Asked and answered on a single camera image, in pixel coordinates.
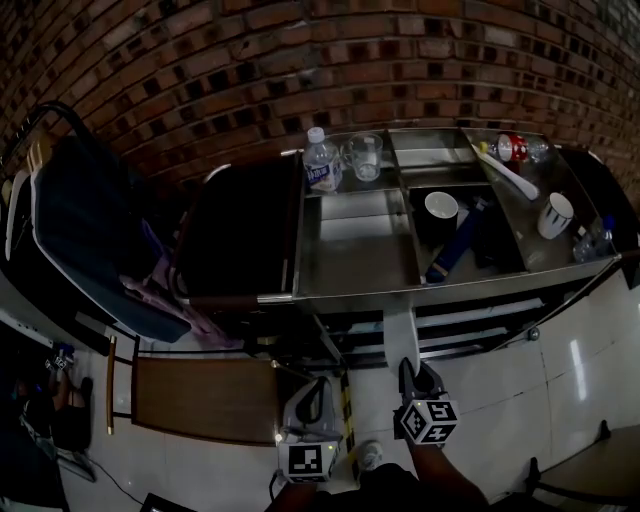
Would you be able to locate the steel sink counter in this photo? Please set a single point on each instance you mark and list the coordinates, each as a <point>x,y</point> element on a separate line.
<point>360,250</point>

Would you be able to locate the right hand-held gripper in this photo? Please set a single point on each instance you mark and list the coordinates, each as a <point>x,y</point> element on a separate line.
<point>427,420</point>

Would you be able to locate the clear bottle red label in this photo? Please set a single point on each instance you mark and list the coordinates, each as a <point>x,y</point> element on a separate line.
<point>515,147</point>

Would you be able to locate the black cup white inside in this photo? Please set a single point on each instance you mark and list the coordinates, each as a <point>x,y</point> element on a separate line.
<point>441,212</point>

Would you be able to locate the white striped mug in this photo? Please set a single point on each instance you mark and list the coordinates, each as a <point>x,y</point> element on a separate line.
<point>554,217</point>

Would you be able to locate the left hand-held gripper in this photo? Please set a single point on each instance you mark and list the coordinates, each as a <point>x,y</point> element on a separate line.
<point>307,460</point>

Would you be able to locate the pale purple cloth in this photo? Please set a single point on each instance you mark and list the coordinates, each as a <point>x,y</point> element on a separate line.
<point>200,320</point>

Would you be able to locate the dark wooden bench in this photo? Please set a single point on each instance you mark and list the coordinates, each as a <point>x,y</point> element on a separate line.
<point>595,475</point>

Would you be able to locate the clear water bottle blue label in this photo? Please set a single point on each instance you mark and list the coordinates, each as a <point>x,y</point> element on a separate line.
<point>321,167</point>

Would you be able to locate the person's left forearm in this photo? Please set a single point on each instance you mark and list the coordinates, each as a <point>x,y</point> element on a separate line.
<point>292,497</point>

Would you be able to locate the clear glass mug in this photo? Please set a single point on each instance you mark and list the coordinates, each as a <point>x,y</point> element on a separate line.
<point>364,157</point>

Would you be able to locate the person's dark clothing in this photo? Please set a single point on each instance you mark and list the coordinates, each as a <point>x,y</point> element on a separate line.
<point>380,492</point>

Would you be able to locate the person's right forearm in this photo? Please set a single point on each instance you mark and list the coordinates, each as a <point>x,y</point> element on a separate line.
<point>445,475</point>

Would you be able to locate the clear bottle blue cap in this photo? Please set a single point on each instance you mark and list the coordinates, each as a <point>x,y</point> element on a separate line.
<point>595,242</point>

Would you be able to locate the dark blue fabric bag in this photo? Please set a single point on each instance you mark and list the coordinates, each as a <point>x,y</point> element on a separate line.
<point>85,225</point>

